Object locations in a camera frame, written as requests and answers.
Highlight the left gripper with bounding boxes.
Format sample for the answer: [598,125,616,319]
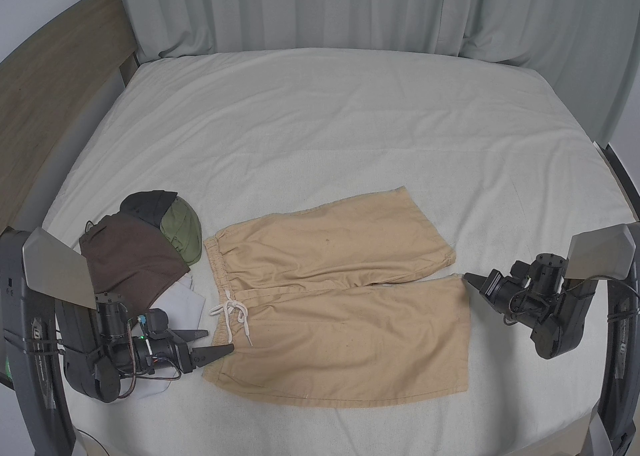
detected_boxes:
[133,327,236,376]

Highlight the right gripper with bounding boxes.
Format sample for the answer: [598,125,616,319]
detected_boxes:
[479,268,529,318]

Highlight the beige shorts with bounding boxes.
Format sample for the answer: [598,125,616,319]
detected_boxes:
[202,186,472,410]

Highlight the white garment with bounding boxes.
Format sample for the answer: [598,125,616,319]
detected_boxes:
[132,271,208,402]

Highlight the brown garment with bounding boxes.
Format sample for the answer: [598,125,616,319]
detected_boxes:
[78,214,192,312]

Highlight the green garment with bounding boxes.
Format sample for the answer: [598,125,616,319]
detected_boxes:
[160,197,203,267]

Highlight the black garment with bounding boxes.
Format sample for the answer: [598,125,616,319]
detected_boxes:
[120,190,179,227]

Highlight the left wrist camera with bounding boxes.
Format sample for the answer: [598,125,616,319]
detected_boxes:
[140,308,171,340]

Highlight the black cable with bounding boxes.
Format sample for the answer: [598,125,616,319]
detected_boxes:
[557,275,640,302]

